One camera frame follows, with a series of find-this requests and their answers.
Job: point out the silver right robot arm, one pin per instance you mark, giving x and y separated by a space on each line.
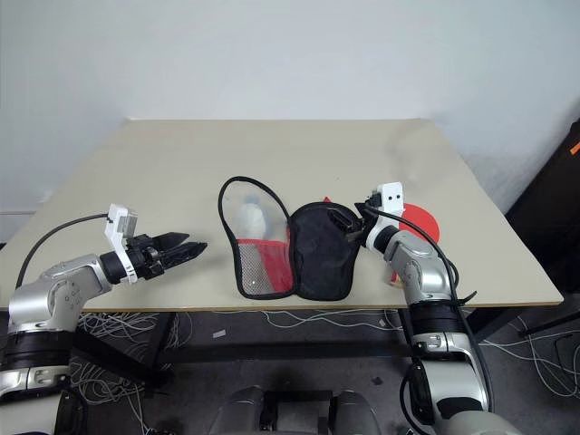
430 281

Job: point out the dark grey rounded shape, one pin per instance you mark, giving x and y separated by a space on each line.
358 412
240 410

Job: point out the black red paddle case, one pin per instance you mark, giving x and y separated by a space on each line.
321 263

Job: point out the black metal table frame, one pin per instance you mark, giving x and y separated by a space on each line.
272 352

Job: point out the black cabinet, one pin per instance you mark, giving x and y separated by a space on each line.
548 226

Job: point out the grey tape piece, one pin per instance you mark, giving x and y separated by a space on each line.
219 335

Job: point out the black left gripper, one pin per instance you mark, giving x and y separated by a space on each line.
145 258

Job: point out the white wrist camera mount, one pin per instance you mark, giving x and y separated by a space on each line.
118 226
392 201

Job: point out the red table tennis paddle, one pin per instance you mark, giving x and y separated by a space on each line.
421 222

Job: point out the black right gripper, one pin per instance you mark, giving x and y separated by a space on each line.
364 217

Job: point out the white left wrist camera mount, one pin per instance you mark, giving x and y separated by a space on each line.
118 226

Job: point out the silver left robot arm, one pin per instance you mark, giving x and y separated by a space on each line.
59 290

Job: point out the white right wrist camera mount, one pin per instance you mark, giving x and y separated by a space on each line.
392 201

